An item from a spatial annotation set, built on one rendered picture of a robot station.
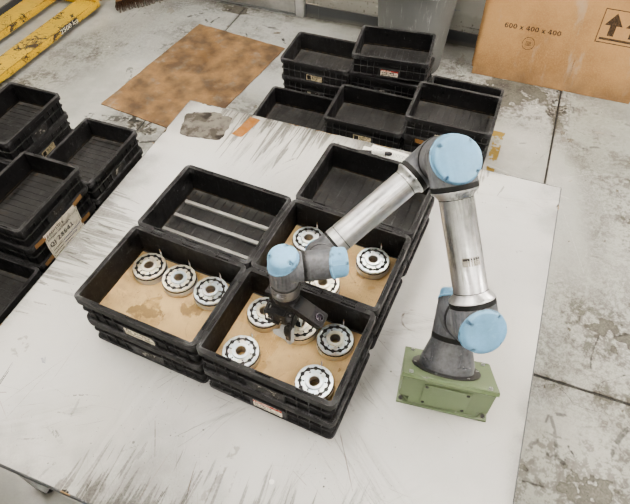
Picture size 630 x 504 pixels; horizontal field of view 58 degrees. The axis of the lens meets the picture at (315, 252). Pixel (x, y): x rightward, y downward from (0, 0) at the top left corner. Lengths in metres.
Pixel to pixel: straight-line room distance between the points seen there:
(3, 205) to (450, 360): 1.98
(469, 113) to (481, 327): 1.70
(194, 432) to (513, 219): 1.31
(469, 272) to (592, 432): 1.35
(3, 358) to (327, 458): 1.03
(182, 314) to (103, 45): 3.16
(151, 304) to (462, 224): 0.93
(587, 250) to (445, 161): 1.91
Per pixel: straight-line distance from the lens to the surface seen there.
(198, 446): 1.67
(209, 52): 4.32
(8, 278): 2.79
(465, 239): 1.39
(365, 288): 1.72
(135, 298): 1.79
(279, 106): 3.30
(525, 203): 2.25
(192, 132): 2.48
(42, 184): 2.79
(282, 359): 1.60
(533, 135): 3.73
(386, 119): 3.03
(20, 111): 3.26
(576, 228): 3.25
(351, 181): 2.03
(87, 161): 3.00
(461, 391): 1.58
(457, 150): 1.35
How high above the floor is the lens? 2.23
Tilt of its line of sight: 51 degrees down
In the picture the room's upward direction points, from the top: 1 degrees counter-clockwise
